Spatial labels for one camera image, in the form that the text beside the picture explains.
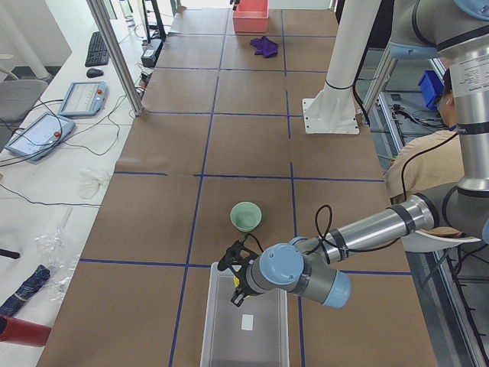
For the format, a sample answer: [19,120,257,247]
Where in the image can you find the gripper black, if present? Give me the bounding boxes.
[231,265,257,306]

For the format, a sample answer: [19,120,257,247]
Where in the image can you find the purple cloth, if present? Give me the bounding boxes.
[250,36,278,58]

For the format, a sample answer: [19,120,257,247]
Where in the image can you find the white label in box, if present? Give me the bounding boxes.
[241,313,254,331]

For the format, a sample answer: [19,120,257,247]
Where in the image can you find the translucent plastic box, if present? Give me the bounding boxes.
[200,262,290,367]

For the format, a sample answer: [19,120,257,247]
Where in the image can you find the black power adapter box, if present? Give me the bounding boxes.
[141,39,164,68]

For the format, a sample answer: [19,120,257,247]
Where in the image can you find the mint green bowl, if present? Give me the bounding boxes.
[230,202,262,232]

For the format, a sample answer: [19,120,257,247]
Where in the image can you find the white crumpled gloves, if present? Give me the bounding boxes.
[77,168,112,199]

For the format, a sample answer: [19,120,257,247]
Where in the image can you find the crumpled clear plastic wrap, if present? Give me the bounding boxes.
[35,206,79,304]

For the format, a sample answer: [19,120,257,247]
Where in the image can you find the folded dark blue umbrella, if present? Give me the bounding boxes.
[1,265,50,317]

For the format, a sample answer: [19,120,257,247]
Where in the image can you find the red cylinder bottle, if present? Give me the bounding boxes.
[1,316,51,347]

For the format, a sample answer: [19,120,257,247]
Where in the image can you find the far teach pendant tablet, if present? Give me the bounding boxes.
[58,81,108,118]

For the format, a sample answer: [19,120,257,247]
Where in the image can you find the teach pendant tablet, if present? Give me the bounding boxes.
[5,112,75,161]
[58,81,108,118]

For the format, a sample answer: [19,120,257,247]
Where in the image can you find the near teach pendant tablet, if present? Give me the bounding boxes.
[5,112,75,161]

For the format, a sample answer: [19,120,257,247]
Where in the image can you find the black computer mouse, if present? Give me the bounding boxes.
[86,68,104,79]

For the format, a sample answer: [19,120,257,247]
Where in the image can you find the black keyboard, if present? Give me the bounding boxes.
[85,31,109,67]

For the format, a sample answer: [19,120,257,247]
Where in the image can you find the pink plastic bin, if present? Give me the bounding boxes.
[232,0,269,33]

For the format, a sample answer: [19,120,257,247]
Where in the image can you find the blue storage bin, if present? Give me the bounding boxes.
[418,70,444,111]

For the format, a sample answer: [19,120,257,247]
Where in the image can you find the grey office chair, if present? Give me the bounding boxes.
[1,68,48,124]

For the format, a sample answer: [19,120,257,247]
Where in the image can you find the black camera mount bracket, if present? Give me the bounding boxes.
[217,238,259,275]

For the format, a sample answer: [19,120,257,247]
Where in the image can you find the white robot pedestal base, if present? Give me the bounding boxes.
[303,0,381,135]

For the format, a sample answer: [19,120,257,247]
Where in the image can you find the aluminium frame post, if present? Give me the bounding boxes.
[86,0,143,116]

